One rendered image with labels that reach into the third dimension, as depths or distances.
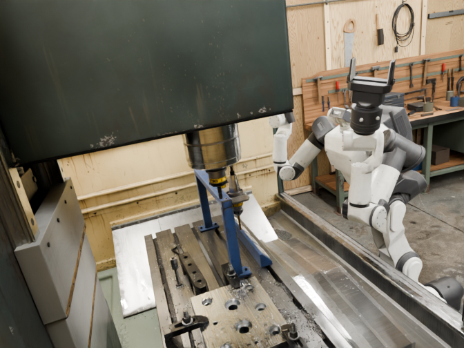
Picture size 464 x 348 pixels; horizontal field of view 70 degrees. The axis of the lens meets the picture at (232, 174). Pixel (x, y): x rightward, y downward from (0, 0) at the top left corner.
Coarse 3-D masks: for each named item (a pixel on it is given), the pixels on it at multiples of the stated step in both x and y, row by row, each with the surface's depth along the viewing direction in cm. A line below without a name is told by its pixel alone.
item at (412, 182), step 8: (408, 176) 155; (416, 176) 154; (400, 184) 148; (408, 184) 149; (416, 184) 151; (424, 184) 153; (392, 192) 147; (400, 192) 149; (408, 192) 150; (416, 192) 153; (408, 200) 154
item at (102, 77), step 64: (0, 0) 61; (64, 0) 64; (128, 0) 67; (192, 0) 71; (256, 0) 75; (0, 64) 63; (64, 64) 67; (128, 64) 70; (192, 64) 74; (256, 64) 79; (64, 128) 70; (128, 128) 74; (192, 128) 79
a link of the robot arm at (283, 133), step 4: (288, 124) 162; (280, 128) 165; (284, 128) 164; (288, 128) 162; (280, 132) 164; (284, 132) 163; (288, 132) 162; (276, 136) 160; (280, 136) 160; (284, 136) 160; (288, 136) 162; (276, 140) 161; (280, 140) 160; (284, 140) 160
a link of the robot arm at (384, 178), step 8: (376, 168) 118; (384, 168) 116; (392, 168) 115; (376, 176) 116; (384, 176) 115; (392, 176) 115; (376, 184) 115; (384, 184) 114; (392, 184) 115; (376, 192) 114; (384, 192) 114; (376, 200) 113; (384, 200) 113; (376, 208) 109; (384, 208) 110; (376, 216) 108; (384, 216) 111; (376, 224) 109
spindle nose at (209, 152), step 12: (204, 132) 85; (216, 132) 85; (228, 132) 87; (192, 144) 88; (204, 144) 86; (216, 144) 86; (228, 144) 88; (192, 156) 89; (204, 156) 87; (216, 156) 87; (228, 156) 88; (240, 156) 93; (204, 168) 89; (216, 168) 89
